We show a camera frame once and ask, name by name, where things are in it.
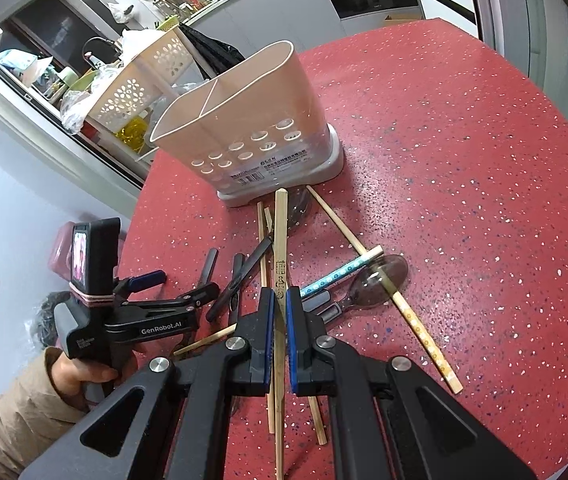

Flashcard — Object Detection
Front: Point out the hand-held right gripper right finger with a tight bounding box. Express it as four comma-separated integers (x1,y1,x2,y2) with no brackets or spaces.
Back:
286,285,538,480

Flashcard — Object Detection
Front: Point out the dark fuzzy object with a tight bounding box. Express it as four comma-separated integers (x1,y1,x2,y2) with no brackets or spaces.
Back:
28,290,71,350

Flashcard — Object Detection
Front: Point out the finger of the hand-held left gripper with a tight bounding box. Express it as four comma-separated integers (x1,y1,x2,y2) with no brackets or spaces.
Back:
119,282,221,320
113,269,168,304

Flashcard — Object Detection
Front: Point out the clear plastic bag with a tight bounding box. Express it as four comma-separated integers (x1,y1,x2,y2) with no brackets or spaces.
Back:
60,76,116,135

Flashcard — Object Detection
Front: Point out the yellow oil bottle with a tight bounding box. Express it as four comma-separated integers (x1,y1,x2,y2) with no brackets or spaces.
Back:
114,116,153,155

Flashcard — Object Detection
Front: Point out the pink plastic stool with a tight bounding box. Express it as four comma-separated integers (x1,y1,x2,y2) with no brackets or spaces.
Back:
48,220,126,282

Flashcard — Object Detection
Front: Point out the beige plastic utensil holder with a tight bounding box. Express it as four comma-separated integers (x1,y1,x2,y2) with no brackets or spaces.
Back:
150,41,345,208

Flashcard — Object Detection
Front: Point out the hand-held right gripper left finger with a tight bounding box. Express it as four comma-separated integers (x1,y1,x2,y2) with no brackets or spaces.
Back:
18,286,278,480

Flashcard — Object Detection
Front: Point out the person's left forearm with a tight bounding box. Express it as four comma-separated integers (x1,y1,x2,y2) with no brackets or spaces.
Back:
0,347,87,479

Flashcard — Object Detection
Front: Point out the grey utensil handle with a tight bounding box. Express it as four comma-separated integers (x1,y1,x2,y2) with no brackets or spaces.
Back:
302,292,331,312

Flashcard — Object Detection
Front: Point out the thin bamboo chopstick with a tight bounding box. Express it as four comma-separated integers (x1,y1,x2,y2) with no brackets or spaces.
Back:
173,323,238,357

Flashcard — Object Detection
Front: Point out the clear grey plastic spoon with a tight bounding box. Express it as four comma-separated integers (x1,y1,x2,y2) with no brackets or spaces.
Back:
320,254,409,323

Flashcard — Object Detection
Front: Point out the white perforated basket rack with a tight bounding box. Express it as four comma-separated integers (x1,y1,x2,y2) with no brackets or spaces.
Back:
84,27,201,162

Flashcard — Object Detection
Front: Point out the long chopstick with patterned end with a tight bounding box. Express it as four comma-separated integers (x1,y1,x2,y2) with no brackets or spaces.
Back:
306,185,464,395

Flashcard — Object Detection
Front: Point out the light printed wooden chopstick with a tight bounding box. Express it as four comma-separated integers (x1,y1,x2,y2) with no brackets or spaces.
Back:
273,188,289,480

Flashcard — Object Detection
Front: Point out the person's left hand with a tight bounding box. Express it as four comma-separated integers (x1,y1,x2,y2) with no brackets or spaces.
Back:
45,347,138,407

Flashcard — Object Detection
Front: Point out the green bowl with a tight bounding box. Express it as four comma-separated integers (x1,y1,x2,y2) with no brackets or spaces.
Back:
63,66,96,94

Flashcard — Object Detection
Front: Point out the blue patterned chopstick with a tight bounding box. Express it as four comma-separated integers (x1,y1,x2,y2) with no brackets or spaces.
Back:
300,245,383,298

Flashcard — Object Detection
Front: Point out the curved kitchen faucet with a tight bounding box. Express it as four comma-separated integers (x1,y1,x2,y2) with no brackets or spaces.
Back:
83,36,121,69

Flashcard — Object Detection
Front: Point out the black bag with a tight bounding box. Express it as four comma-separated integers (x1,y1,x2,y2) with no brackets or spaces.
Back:
179,22,245,82

